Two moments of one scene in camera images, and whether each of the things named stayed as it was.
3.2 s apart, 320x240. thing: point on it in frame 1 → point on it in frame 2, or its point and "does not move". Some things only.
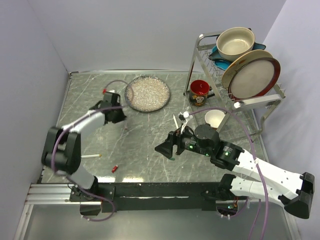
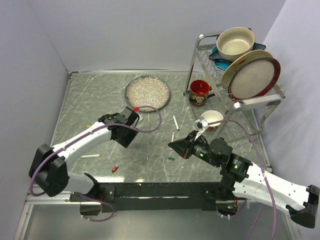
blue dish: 223,62 does not move
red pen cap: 114,168 does not move
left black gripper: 121,117 → 125,141
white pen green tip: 175,121 does not move
